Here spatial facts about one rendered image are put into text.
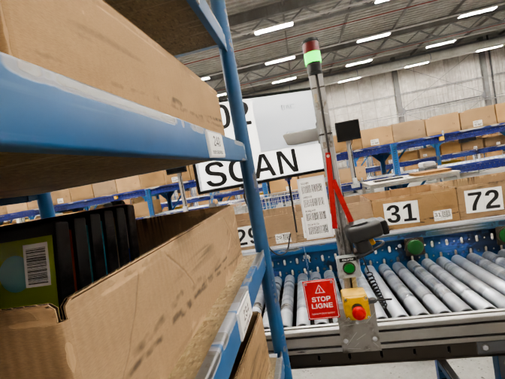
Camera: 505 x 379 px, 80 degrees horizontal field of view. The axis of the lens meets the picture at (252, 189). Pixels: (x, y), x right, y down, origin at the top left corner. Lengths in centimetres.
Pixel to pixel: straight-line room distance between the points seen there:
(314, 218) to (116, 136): 84
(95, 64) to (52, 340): 17
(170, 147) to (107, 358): 14
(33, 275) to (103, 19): 20
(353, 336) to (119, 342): 95
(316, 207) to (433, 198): 84
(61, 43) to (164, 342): 23
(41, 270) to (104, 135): 14
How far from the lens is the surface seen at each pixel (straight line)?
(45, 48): 22
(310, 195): 97
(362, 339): 112
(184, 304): 31
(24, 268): 29
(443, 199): 171
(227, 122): 103
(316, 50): 102
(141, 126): 21
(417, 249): 163
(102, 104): 18
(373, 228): 94
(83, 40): 25
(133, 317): 24
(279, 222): 159
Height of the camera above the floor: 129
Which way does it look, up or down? 3 degrees down
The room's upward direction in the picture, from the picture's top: 10 degrees counter-clockwise
